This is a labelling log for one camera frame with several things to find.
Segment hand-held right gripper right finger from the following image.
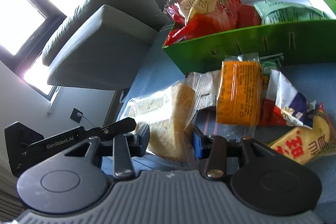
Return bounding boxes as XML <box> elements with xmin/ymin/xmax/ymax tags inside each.
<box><xmin>192</xmin><ymin>126</ymin><xmax>273</xmax><ymax>178</ymax></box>

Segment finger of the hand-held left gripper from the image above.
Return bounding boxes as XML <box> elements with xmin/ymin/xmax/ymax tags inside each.
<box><xmin>85</xmin><ymin>117</ymin><xmax>137</xmax><ymax>141</ymax></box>

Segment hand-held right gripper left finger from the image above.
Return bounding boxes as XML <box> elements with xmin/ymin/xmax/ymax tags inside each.
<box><xmin>64</xmin><ymin>124</ymin><xmax>151</xmax><ymax>179</ymax></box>

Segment clear bread packet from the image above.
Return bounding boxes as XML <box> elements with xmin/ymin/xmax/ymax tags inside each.
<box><xmin>123</xmin><ymin>82</ymin><xmax>200</xmax><ymax>161</ymax></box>

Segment clear white wrapper packet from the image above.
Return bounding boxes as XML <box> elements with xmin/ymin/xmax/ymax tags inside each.
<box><xmin>186</xmin><ymin>70</ymin><xmax>223</xmax><ymax>111</ymax></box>

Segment orange cracker packet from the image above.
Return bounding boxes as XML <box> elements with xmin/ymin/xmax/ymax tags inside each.
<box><xmin>216</xmin><ymin>53</ymin><xmax>264</xmax><ymax>127</ymax></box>

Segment white red purple snack packet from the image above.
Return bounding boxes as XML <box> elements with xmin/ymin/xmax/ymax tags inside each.
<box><xmin>260</xmin><ymin>69</ymin><xmax>318</xmax><ymax>128</ymax></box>

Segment yellow packet with red print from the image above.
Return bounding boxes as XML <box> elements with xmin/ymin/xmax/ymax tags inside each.
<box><xmin>269</xmin><ymin>106</ymin><xmax>332</xmax><ymax>166</ymax></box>

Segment green cardboard box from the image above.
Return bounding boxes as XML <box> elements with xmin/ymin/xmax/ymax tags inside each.
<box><xmin>161</xmin><ymin>0</ymin><xmax>336</xmax><ymax>73</ymax></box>

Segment small green snack packet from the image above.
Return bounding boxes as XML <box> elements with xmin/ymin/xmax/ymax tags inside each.
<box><xmin>260</xmin><ymin>53</ymin><xmax>284</xmax><ymax>75</ymax></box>

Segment large red snack bag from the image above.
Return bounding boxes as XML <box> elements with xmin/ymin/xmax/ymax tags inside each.
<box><xmin>167</xmin><ymin>0</ymin><xmax>242</xmax><ymax>45</ymax></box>

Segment green yellow snack packet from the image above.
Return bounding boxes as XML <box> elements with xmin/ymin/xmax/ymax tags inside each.
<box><xmin>253</xmin><ymin>1</ymin><xmax>328</xmax><ymax>26</ymax></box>

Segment grey sofa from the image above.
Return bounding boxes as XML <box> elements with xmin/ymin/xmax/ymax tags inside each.
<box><xmin>42</xmin><ymin>0</ymin><xmax>174</xmax><ymax>90</ymax></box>

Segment white power cable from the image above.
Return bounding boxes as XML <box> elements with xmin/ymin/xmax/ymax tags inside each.
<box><xmin>79</xmin><ymin>114</ymin><xmax>105</xmax><ymax>130</ymax></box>

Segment black wall socket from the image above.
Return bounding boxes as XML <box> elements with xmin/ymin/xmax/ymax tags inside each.
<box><xmin>70</xmin><ymin>108</ymin><xmax>84</xmax><ymax>123</ymax></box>

